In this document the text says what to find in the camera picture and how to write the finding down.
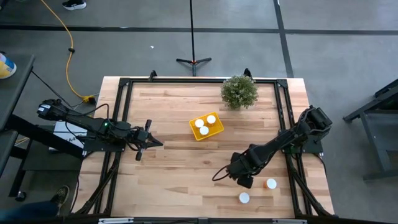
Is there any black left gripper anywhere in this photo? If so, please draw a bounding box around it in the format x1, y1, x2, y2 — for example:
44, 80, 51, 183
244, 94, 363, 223
132, 119, 164, 162

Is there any yellow plastic basket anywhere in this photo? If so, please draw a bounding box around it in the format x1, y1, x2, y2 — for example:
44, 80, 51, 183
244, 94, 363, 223
188, 111, 225, 142

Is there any green potted plant black pot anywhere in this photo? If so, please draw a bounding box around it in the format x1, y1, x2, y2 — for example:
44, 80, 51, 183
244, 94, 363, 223
220, 74, 259, 111

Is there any white A4 paper box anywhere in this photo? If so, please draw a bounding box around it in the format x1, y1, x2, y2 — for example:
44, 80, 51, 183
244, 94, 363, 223
53, 121, 88, 152

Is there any person's dark shoe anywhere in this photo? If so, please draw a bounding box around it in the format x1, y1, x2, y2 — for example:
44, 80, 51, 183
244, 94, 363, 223
50, 185, 70, 208

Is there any black tripod stand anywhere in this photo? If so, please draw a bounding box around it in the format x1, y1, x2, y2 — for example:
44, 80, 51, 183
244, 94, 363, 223
176, 0, 213, 77

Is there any black metal table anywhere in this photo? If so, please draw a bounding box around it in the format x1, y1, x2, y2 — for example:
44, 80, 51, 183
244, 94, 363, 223
343, 79, 398, 182

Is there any dark grey desk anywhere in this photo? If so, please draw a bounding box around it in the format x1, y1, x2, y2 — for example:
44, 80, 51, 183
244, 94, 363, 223
0, 54, 85, 202

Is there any person's leg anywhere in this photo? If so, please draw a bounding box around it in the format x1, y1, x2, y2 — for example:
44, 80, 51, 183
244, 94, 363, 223
0, 200, 60, 221

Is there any person's black white shoe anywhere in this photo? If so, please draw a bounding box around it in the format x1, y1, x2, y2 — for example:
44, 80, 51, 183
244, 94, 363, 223
62, 0, 88, 11

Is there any yellow white wipes canister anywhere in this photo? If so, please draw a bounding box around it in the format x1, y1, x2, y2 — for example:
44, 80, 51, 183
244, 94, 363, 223
0, 52, 17, 80

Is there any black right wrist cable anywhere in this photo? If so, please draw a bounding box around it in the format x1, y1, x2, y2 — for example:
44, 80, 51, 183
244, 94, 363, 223
211, 164, 234, 182

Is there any silver metal bracket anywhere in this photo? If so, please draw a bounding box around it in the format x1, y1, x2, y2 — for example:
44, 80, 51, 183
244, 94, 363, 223
98, 217, 134, 224
272, 218, 308, 224

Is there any black metal table frame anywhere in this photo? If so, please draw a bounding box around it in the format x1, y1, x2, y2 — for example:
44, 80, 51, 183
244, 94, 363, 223
74, 77, 336, 218

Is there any thin black cable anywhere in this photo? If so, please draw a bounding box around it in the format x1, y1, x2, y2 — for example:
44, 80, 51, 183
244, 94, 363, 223
30, 70, 77, 109

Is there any yellow power cable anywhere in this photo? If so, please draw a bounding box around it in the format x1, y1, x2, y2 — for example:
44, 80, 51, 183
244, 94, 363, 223
39, 0, 96, 105

